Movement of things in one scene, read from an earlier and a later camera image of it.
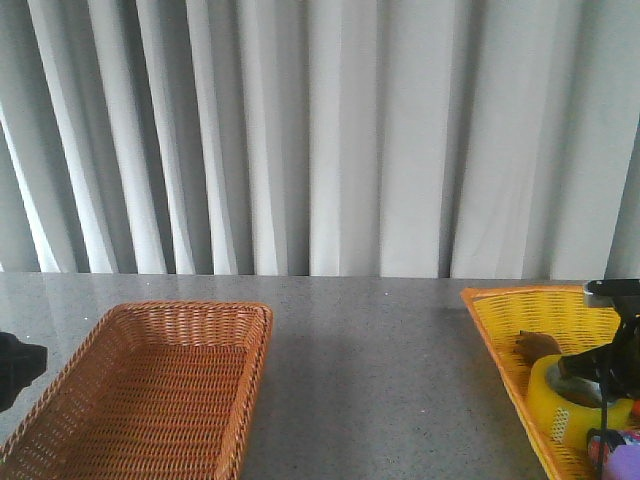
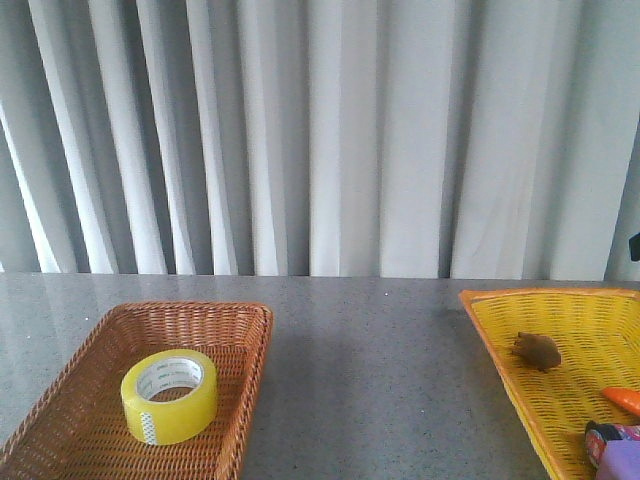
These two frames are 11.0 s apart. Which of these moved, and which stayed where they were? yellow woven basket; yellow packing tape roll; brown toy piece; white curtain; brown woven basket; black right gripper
Moved: yellow packing tape roll; black right gripper
Stayed: brown woven basket; white curtain; brown toy piece; yellow woven basket
